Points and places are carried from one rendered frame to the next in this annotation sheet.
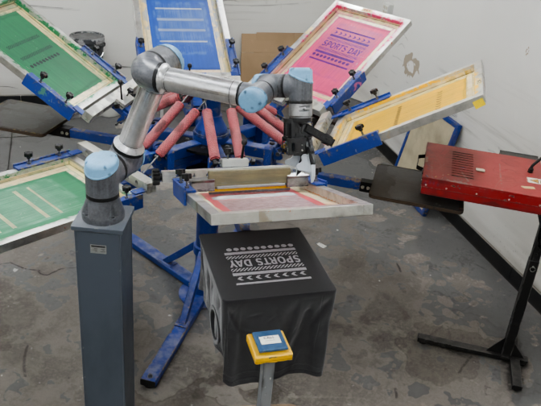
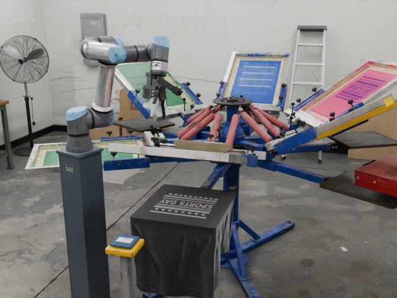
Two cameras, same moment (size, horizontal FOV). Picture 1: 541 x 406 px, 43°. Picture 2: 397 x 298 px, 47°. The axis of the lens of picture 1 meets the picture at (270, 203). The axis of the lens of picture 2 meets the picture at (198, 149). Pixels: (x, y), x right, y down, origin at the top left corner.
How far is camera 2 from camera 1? 1.53 m
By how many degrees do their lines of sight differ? 34
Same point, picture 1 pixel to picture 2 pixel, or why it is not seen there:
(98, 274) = (70, 186)
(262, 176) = (210, 148)
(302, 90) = (155, 51)
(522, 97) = not seen: outside the picture
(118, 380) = (84, 269)
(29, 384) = not seen: hidden behind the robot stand
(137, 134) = (100, 96)
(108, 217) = (74, 147)
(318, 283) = (205, 222)
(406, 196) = (350, 190)
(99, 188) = (70, 127)
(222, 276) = (146, 205)
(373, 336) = not seen: outside the picture
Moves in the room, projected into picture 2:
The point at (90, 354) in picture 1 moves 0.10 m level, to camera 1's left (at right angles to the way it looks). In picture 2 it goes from (70, 245) to (59, 240)
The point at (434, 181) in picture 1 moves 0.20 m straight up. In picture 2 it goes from (364, 174) to (368, 139)
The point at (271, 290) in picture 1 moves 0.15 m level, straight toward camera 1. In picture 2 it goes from (168, 218) to (147, 229)
